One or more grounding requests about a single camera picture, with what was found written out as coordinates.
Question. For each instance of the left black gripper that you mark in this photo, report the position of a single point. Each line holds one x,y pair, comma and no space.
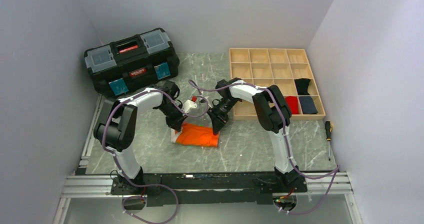
177,123

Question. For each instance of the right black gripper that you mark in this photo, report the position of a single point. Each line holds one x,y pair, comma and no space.
218,120

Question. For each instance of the orange underwear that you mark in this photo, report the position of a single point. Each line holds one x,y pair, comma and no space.
194,135

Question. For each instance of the wooden compartment tray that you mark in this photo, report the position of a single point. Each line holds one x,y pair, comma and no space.
276,66

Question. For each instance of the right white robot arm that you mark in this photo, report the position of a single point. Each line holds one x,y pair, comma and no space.
273,114

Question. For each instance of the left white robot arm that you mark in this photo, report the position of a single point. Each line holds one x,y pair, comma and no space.
116,125

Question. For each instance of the red rolled underwear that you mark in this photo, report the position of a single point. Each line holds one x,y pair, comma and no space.
292,102

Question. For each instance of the dark blue rolled underwear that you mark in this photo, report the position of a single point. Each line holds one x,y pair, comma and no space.
307,105

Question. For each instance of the black rolled underwear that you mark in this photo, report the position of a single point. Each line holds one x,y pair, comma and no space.
302,86

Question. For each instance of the black plastic toolbox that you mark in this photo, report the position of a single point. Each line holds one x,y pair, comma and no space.
127,65

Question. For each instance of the yellow black screwdriver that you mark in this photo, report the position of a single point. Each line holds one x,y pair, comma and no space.
328,131

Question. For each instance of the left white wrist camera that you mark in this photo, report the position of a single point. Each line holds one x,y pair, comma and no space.
189,106

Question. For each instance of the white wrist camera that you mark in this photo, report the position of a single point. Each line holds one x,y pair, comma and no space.
203,100
189,106

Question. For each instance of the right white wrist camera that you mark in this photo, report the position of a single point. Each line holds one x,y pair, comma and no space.
203,100

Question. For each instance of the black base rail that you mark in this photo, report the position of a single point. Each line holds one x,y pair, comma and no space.
211,188

